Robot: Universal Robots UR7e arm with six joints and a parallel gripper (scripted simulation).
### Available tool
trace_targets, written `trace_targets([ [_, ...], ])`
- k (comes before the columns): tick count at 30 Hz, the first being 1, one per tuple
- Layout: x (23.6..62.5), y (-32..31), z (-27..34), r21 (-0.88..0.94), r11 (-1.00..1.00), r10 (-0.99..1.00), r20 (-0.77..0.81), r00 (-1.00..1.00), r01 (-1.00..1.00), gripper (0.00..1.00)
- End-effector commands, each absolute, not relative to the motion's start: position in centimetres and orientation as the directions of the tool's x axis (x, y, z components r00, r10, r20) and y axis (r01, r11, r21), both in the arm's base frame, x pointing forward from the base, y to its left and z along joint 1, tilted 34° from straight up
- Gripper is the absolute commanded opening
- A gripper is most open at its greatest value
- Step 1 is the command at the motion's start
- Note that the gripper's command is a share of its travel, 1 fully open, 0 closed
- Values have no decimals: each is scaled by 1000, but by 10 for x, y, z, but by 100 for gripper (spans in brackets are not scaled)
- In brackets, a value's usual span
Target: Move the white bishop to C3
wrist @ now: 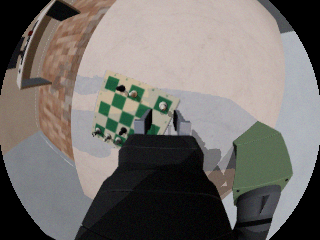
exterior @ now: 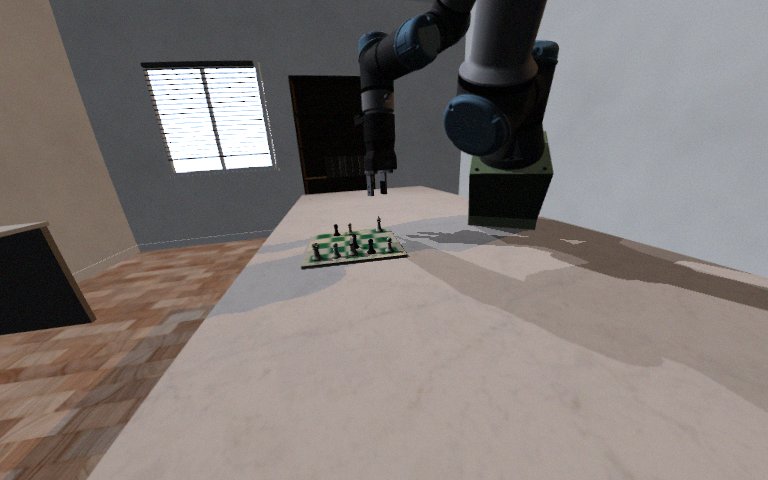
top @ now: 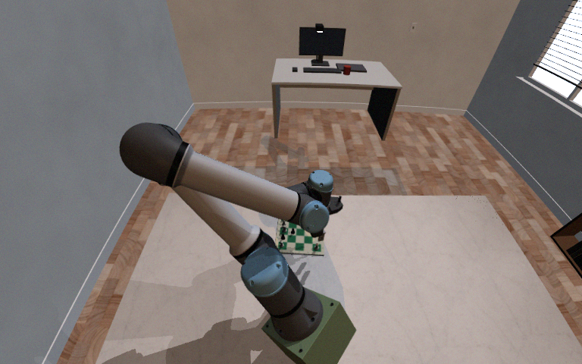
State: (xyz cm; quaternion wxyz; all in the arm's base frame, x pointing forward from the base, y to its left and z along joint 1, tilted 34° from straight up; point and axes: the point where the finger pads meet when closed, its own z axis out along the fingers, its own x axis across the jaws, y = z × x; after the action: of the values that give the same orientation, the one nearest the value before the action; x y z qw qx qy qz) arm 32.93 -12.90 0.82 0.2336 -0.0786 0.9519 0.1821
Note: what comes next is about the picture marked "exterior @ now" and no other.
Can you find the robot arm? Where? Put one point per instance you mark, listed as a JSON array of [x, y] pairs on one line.
[[498, 76]]

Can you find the green and cream chessboard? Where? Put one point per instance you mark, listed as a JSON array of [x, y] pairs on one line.
[[326, 250]]

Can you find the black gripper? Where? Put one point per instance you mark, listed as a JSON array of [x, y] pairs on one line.
[[379, 133]]

